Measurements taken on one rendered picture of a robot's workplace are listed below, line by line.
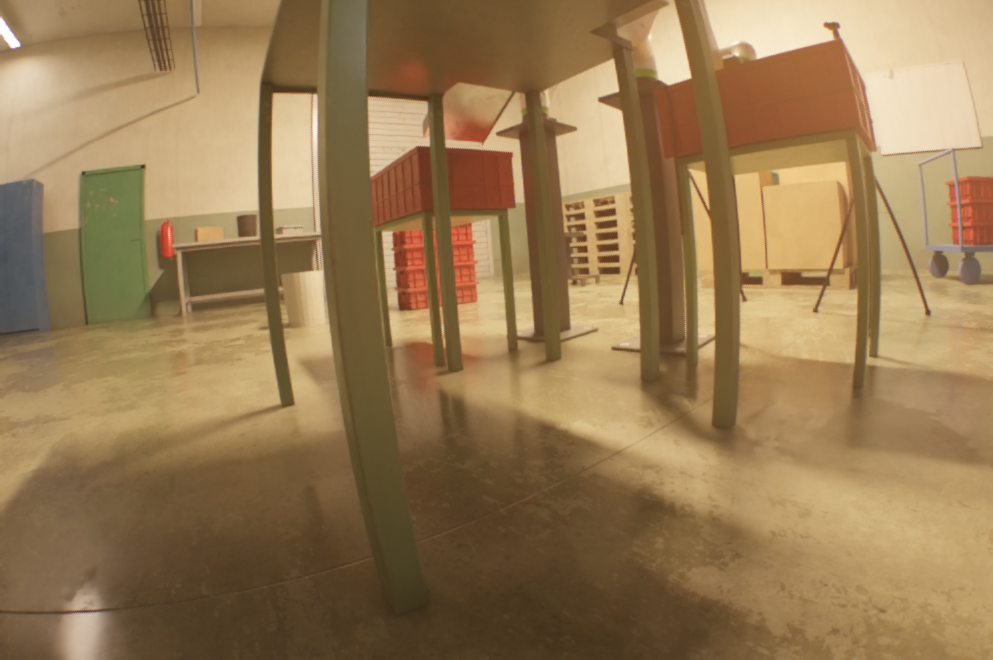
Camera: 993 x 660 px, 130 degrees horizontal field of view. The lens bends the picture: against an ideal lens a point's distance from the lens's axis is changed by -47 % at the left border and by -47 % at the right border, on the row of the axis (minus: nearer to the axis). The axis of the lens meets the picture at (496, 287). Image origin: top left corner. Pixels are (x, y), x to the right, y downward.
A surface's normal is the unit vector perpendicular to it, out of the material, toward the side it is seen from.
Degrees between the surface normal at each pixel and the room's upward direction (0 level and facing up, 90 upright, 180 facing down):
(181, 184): 90
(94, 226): 90
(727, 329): 90
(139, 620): 0
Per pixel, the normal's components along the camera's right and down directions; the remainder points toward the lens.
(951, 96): -0.82, 0.11
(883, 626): -0.07, -0.99
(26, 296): 0.56, 0.02
